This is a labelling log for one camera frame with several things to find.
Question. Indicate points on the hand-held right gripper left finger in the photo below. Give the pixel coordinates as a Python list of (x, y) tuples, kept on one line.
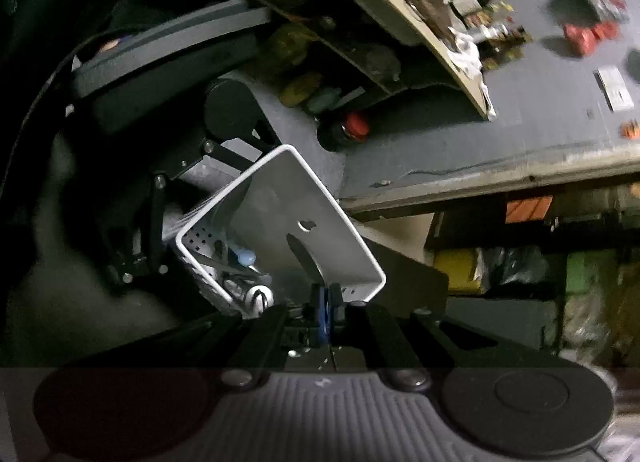
[(320, 316)]

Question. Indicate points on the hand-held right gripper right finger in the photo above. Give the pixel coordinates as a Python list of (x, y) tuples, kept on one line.
[(334, 316)]

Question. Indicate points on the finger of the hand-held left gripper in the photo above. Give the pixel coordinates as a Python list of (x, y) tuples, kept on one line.
[(225, 152), (156, 227)]

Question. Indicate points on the light blue small spoon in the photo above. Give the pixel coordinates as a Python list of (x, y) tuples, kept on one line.
[(247, 258)]

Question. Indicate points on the white perforated utensil basket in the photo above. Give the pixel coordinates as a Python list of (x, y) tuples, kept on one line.
[(310, 192)]

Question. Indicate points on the yellow container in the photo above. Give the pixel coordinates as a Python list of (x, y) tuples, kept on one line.
[(455, 269)]

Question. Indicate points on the red capped dark bottle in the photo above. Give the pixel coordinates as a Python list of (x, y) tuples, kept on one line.
[(356, 124)]

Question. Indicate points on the grey cabinet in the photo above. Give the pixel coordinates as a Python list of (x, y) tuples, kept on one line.
[(500, 317)]

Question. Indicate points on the black plastic bags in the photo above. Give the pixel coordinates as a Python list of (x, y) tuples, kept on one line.
[(520, 267)]

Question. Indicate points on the sink basin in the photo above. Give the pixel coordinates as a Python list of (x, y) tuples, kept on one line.
[(385, 17)]

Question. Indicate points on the door poster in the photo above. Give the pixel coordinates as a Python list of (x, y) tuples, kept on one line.
[(530, 209)]

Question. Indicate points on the wooden kitchen counter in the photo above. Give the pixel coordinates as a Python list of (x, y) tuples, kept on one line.
[(435, 42)]

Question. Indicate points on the white cloth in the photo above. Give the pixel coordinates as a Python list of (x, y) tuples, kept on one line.
[(465, 59)]

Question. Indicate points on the green box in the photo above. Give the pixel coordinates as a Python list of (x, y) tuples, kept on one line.
[(592, 272)]

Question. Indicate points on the white tube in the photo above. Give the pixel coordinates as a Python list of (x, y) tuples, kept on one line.
[(489, 97)]

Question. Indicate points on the row of condiment bottles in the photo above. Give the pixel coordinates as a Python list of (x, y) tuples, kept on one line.
[(495, 37)]

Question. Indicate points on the red plastic bag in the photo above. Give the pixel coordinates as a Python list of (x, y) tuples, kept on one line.
[(580, 39)]

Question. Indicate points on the orange wall hook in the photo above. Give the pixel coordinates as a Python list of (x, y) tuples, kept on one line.
[(631, 131)]

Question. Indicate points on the white wall switch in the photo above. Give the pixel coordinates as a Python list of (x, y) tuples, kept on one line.
[(615, 89)]

